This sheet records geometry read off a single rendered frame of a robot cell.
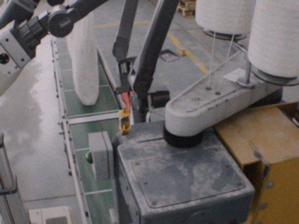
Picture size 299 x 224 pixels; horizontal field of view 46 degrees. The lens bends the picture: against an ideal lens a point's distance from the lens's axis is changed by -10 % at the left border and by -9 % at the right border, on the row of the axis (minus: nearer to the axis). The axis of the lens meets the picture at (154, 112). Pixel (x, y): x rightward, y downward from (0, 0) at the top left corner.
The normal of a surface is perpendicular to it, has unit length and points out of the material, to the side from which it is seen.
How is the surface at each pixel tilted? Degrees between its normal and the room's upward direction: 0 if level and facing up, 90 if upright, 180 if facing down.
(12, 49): 90
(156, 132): 0
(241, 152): 0
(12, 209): 90
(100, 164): 90
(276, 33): 87
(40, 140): 0
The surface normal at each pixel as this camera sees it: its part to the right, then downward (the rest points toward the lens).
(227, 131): 0.02, -0.86
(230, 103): 0.66, 0.40
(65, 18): 0.28, 0.49
